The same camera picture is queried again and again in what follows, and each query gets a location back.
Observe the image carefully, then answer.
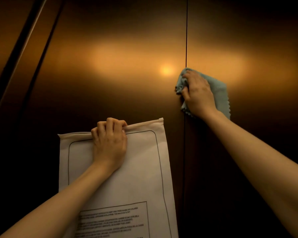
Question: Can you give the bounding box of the person's right hand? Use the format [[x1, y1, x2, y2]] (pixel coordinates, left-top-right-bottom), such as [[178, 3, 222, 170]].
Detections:
[[181, 70, 218, 120]]

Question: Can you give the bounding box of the person's left hand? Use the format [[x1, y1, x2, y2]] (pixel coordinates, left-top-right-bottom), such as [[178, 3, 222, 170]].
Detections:
[[91, 117, 128, 175]]

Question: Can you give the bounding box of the light blue cleaning cloth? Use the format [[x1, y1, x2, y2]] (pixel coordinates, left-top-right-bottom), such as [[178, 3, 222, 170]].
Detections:
[[175, 68, 231, 121]]

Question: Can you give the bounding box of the white plastic zip bag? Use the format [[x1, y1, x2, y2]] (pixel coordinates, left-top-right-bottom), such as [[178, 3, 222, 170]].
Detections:
[[58, 118, 179, 238]]

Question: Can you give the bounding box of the person's right forearm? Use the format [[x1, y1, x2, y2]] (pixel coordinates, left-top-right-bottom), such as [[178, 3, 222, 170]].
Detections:
[[202, 109, 298, 238]]

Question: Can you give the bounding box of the person's left forearm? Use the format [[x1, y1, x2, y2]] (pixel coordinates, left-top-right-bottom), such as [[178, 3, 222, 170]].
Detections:
[[0, 161, 117, 238]]

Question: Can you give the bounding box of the brass metal elevator door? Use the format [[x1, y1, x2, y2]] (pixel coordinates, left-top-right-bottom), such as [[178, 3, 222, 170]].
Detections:
[[183, 0, 298, 238], [15, 0, 188, 238]]

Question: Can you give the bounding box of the dark metal door frame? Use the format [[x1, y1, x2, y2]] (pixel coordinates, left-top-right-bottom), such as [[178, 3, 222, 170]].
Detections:
[[0, 0, 66, 151]]

